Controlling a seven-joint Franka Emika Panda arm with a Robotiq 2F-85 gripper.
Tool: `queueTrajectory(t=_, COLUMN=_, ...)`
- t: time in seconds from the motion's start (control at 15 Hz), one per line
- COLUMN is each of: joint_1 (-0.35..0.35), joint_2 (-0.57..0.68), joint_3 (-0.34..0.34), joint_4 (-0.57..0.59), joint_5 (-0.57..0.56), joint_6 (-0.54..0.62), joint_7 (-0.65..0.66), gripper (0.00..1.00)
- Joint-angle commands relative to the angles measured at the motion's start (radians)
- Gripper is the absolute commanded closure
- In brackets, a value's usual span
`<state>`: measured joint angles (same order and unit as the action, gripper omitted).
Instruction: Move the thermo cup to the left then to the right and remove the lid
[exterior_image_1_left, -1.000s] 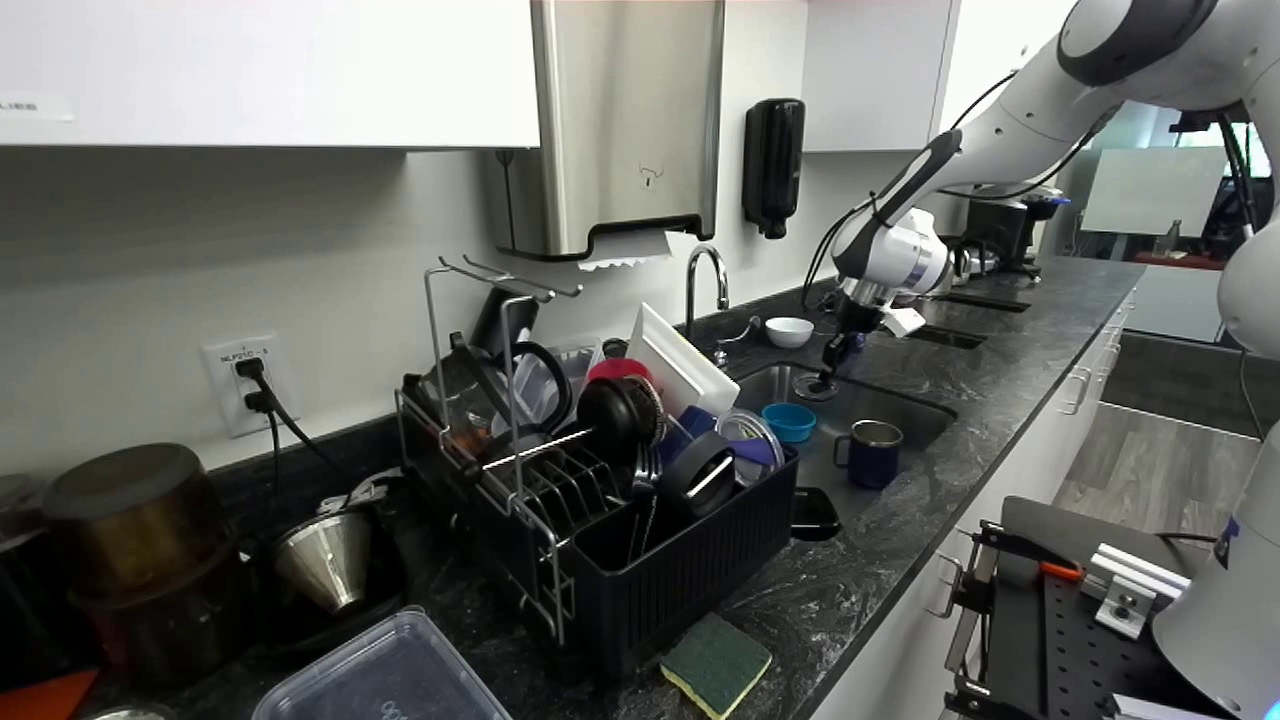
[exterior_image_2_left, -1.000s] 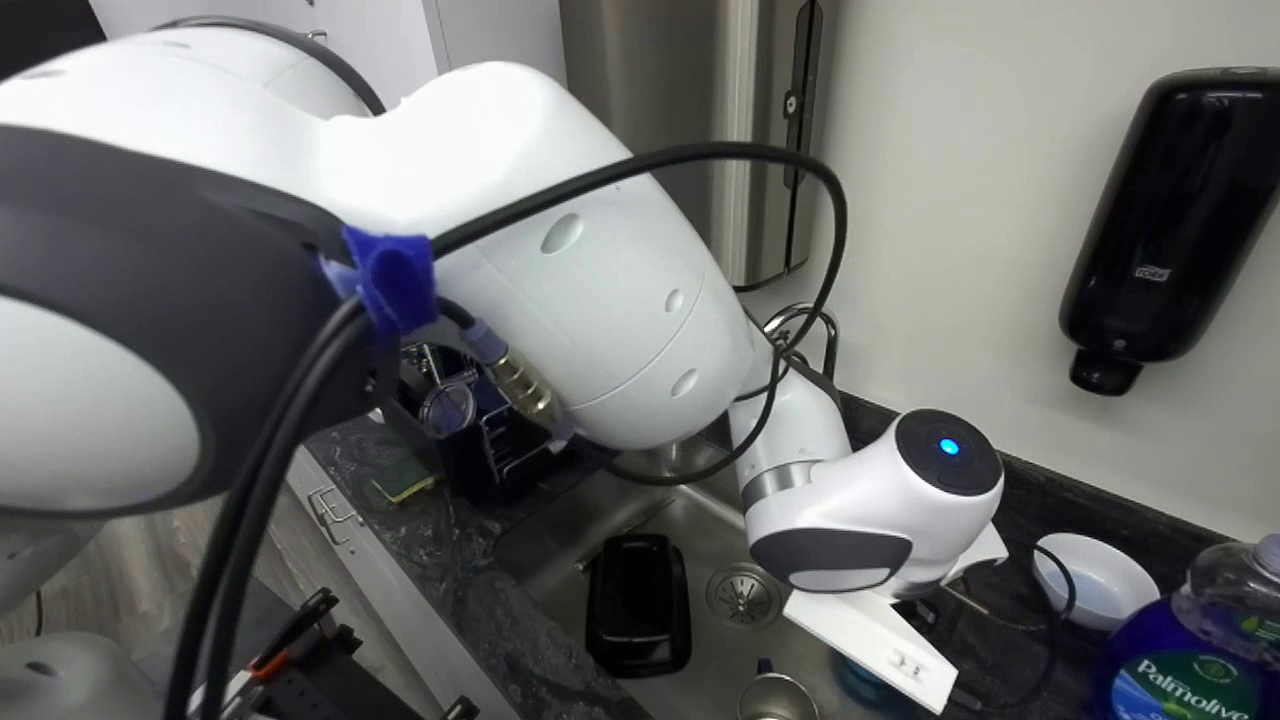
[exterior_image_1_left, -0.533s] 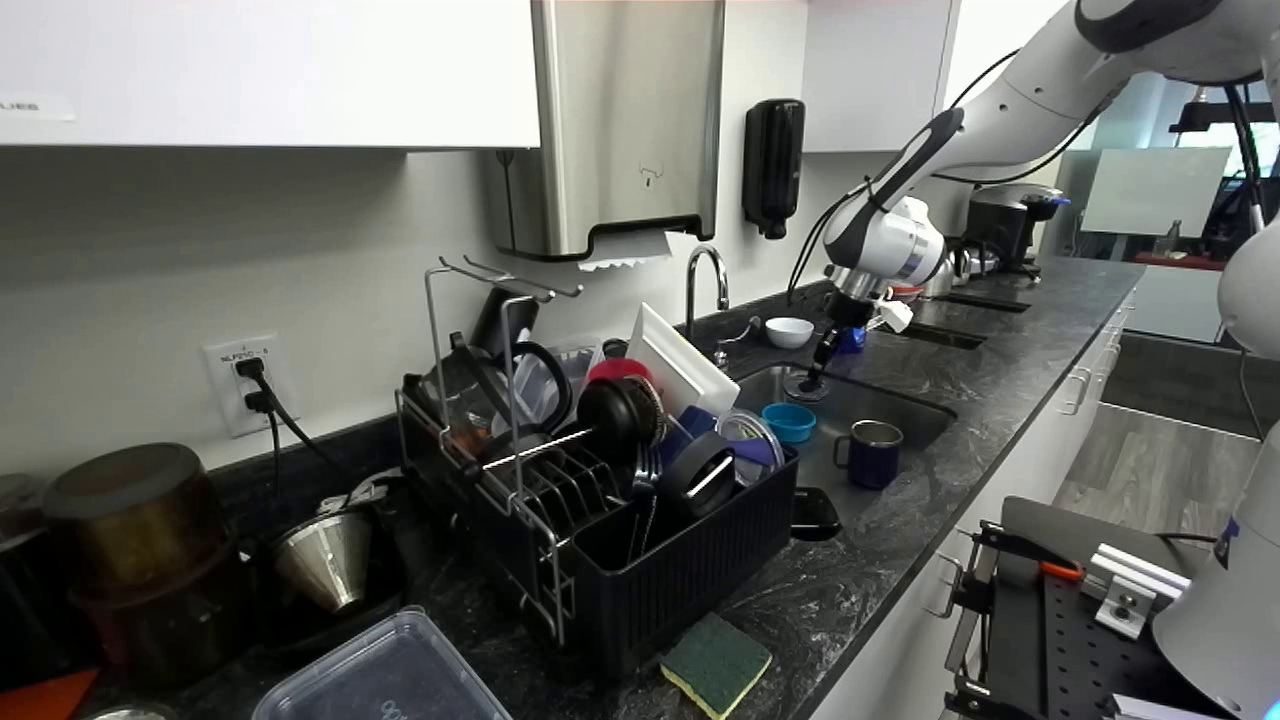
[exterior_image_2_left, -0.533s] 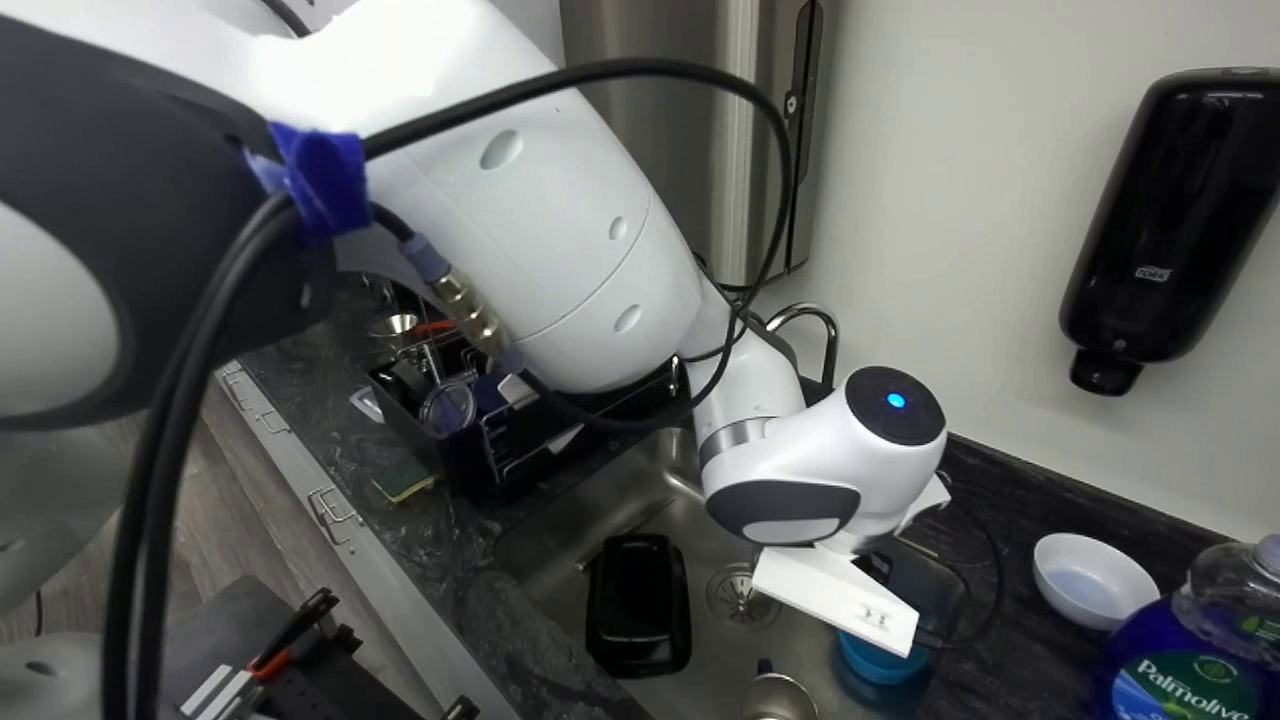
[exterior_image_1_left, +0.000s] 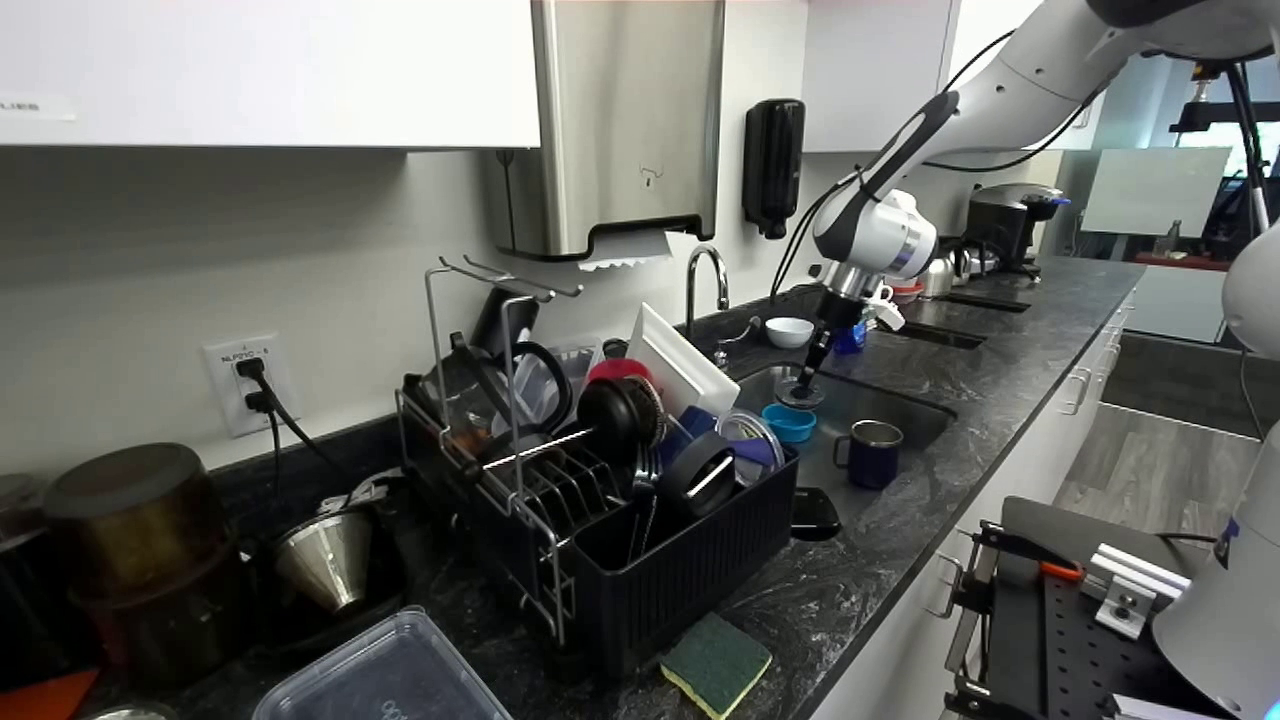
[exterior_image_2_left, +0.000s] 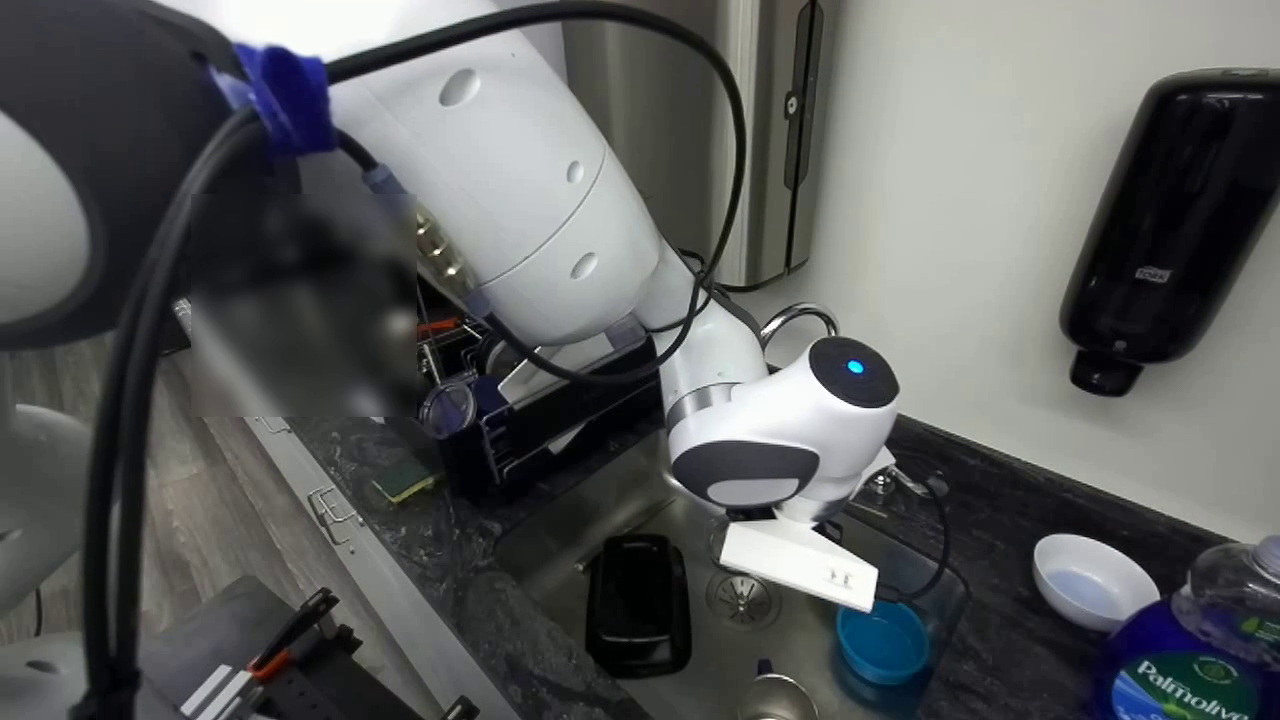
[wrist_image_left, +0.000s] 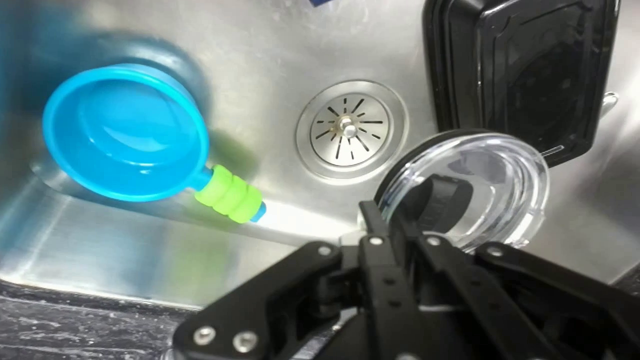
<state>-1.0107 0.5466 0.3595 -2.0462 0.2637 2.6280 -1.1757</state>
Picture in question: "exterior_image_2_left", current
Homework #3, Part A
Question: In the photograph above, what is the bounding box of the clear plastic cup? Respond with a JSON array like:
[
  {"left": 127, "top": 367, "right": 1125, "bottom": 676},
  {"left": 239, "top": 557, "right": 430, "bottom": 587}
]
[{"left": 422, "top": 367, "right": 488, "bottom": 442}]

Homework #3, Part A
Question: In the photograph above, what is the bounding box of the white rectangular tray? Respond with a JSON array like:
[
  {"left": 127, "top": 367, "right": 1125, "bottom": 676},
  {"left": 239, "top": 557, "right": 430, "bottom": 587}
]
[{"left": 494, "top": 330, "right": 632, "bottom": 411}]

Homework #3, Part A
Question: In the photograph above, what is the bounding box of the black dish rack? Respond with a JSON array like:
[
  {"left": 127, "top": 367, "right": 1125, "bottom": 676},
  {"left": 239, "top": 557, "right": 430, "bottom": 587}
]
[{"left": 358, "top": 253, "right": 674, "bottom": 505}]

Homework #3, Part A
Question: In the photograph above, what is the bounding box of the stainless steel sink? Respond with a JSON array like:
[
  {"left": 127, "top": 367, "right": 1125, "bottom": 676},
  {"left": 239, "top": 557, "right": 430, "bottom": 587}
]
[{"left": 497, "top": 418, "right": 978, "bottom": 720}]

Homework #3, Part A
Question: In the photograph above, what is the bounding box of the steel paper towel dispenser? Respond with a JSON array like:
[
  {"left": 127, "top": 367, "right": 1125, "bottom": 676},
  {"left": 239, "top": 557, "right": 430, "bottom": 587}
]
[{"left": 555, "top": 0, "right": 839, "bottom": 292}]

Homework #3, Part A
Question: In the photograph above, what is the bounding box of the black plastic tray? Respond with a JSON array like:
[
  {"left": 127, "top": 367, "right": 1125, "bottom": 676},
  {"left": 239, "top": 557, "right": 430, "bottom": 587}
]
[{"left": 580, "top": 530, "right": 697, "bottom": 683}]

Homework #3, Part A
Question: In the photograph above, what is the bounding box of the green yellow sponge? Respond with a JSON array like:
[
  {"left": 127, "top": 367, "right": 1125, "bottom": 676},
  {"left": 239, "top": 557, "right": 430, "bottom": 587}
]
[{"left": 365, "top": 451, "right": 445, "bottom": 506}]

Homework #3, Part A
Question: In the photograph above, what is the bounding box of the orange black clamp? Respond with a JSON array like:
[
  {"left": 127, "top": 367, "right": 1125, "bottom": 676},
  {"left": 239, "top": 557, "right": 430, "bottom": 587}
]
[{"left": 234, "top": 582, "right": 347, "bottom": 699}]

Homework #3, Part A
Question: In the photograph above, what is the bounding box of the small white bowl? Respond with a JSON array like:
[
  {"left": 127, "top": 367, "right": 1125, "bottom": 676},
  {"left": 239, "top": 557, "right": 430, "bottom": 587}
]
[{"left": 1028, "top": 530, "right": 1164, "bottom": 635}]

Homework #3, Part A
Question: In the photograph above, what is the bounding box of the black soap dispenser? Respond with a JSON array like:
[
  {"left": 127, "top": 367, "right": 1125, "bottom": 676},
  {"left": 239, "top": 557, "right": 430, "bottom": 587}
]
[{"left": 1055, "top": 69, "right": 1280, "bottom": 404}]

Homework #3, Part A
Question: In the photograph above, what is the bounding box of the blue dish soap bottle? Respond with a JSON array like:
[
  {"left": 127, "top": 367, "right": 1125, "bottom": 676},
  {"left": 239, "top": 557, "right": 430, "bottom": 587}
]
[{"left": 1090, "top": 536, "right": 1280, "bottom": 720}]

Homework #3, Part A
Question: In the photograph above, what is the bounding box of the dark sink drain ring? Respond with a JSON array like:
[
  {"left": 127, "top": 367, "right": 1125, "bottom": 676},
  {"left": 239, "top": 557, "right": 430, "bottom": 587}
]
[{"left": 707, "top": 567, "right": 784, "bottom": 627}]

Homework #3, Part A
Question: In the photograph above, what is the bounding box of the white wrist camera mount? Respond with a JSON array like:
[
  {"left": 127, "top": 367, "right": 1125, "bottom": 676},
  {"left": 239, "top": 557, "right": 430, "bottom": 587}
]
[{"left": 717, "top": 517, "right": 888, "bottom": 615}]

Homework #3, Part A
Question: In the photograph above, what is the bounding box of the blue bowl green handle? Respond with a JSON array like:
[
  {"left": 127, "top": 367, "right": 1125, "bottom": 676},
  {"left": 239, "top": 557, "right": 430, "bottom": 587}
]
[{"left": 833, "top": 594, "right": 938, "bottom": 716}]

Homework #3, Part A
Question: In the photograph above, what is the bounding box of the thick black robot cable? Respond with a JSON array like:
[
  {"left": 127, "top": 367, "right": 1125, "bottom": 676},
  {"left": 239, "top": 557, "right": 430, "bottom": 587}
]
[{"left": 75, "top": 106, "right": 274, "bottom": 720}]

